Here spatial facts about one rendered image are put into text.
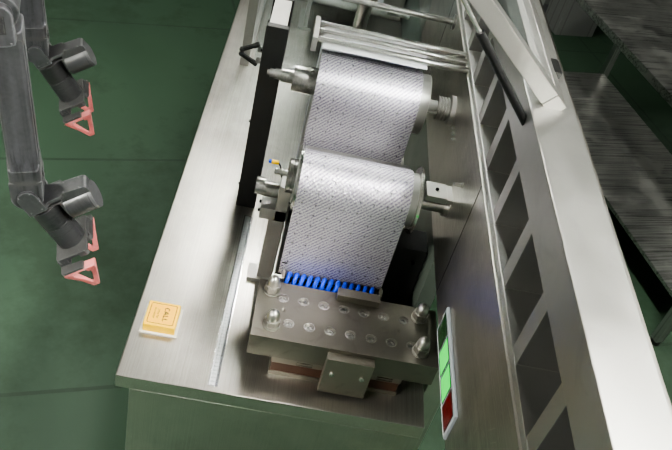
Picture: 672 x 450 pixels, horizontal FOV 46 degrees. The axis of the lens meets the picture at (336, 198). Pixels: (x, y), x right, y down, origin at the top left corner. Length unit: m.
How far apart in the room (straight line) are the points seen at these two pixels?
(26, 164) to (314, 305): 0.66
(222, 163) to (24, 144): 0.87
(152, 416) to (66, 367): 1.08
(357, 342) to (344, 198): 0.30
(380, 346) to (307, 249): 0.26
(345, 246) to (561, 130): 0.61
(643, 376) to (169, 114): 3.23
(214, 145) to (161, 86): 1.86
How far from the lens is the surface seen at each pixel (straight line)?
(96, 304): 3.04
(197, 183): 2.16
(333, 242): 1.71
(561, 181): 1.20
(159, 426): 1.85
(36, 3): 1.91
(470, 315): 1.42
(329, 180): 1.62
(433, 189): 1.69
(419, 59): 1.79
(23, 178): 1.53
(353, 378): 1.70
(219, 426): 1.82
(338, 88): 1.77
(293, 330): 1.67
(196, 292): 1.88
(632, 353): 0.99
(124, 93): 4.06
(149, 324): 1.78
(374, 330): 1.72
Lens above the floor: 2.30
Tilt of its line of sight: 39 degrees down
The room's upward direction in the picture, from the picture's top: 15 degrees clockwise
